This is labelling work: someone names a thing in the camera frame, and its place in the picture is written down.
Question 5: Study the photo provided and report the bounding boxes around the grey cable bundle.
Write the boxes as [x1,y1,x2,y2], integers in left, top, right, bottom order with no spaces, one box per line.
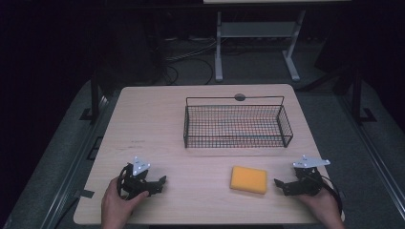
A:
[164,37,218,63]

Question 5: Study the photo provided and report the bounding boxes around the black metal post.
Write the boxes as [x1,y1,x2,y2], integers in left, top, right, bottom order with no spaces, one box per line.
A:
[351,68,378,124]
[79,71,102,122]

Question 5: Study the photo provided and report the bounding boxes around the person's right hand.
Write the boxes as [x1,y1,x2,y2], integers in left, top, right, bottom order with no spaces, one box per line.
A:
[295,186,344,223]

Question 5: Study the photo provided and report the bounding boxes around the white metal stand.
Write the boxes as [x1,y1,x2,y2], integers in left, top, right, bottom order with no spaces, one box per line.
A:
[214,9,308,83]

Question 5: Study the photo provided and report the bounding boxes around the aluminium rail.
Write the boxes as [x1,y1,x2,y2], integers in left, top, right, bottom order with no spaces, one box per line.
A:
[337,94,405,220]
[39,94,111,229]

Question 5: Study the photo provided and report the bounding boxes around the black wire basket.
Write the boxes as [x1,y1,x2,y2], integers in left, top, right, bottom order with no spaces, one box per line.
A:
[182,95,294,150]

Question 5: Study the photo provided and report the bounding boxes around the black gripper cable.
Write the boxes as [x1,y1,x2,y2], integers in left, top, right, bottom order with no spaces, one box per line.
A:
[320,174,344,215]

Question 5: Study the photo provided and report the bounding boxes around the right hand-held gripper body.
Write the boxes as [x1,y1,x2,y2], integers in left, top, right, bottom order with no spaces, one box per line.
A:
[291,154,331,197]

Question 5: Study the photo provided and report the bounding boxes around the black floor cable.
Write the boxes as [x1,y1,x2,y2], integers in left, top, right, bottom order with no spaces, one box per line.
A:
[163,56,215,86]

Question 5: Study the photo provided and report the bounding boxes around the person's left hand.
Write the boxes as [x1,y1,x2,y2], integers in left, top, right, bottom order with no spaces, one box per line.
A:
[100,177,150,223]

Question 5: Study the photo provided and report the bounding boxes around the yellow sponge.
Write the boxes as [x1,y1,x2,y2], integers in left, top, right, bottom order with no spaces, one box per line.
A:
[229,165,268,196]

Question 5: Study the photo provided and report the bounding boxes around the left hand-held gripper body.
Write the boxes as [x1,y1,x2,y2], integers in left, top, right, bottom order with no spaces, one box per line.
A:
[117,156,152,200]

